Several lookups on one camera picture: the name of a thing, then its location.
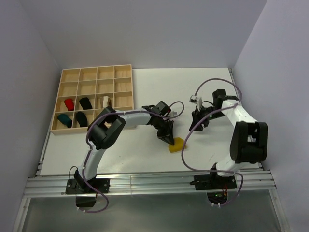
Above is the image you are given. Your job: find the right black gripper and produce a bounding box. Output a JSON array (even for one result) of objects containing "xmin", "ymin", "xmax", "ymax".
[{"xmin": 189, "ymin": 104, "xmax": 225, "ymax": 132}]

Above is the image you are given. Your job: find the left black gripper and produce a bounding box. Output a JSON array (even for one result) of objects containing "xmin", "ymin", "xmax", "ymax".
[{"xmin": 154, "ymin": 118, "xmax": 173, "ymax": 146}]

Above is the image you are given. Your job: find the yellow cartoon sock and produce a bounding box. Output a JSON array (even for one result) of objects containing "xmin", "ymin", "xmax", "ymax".
[{"xmin": 169, "ymin": 137, "xmax": 187, "ymax": 153}]

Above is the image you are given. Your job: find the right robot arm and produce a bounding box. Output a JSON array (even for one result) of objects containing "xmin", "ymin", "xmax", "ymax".
[{"xmin": 189, "ymin": 89, "xmax": 268, "ymax": 189}]

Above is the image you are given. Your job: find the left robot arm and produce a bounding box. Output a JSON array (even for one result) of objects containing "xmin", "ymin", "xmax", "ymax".
[{"xmin": 74, "ymin": 101, "xmax": 175, "ymax": 193}]

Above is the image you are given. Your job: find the wooden compartment tray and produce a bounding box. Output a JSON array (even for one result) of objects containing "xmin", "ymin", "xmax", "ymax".
[{"xmin": 51, "ymin": 64, "xmax": 134, "ymax": 135}]

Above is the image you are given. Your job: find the black rolled sock lower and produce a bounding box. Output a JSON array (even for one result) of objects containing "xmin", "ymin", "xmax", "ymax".
[{"xmin": 76, "ymin": 112, "xmax": 88, "ymax": 127}]

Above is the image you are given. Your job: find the black rolled sock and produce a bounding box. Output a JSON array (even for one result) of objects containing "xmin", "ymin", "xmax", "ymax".
[
  {"xmin": 79, "ymin": 97, "xmax": 93, "ymax": 110},
  {"xmin": 76, "ymin": 112, "xmax": 88, "ymax": 127}
]

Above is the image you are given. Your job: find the black rolled sock upper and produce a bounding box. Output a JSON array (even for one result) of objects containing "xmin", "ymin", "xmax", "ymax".
[{"xmin": 79, "ymin": 97, "xmax": 93, "ymax": 110}]

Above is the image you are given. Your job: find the red rolled sock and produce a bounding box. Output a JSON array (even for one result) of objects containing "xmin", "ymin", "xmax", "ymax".
[{"xmin": 64, "ymin": 98, "xmax": 74, "ymax": 111}]

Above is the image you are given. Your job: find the teal rolled sock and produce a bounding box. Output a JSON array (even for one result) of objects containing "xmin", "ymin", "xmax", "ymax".
[{"xmin": 57, "ymin": 114, "xmax": 72, "ymax": 128}]

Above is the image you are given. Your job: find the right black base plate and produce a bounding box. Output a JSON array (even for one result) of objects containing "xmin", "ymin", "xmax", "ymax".
[{"xmin": 190, "ymin": 173, "xmax": 237, "ymax": 190}]

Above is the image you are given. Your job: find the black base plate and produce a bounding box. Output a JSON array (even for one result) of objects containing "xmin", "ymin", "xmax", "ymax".
[
  {"xmin": 190, "ymin": 173, "xmax": 237, "ymax": 190},
  {"xmin": 65, "ymin": 178, "xmax": 110, "ymax": 195}
]

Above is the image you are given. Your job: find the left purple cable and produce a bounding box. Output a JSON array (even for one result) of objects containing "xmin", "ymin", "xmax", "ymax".
[{"xmin": 67, "ymin": 101, "xmax": 185, "ymax": 214}]

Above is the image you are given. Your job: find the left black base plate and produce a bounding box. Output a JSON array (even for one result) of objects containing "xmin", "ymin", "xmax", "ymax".
[{"xmin": 65, "ymin": 178, "xmax": 110, "ymax": 195}]

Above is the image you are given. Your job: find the aluminium front rail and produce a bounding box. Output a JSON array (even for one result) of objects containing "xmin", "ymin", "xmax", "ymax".
[{"xmin": 23, "ymin": 168, "xmax": 276, "ymax": 198}]

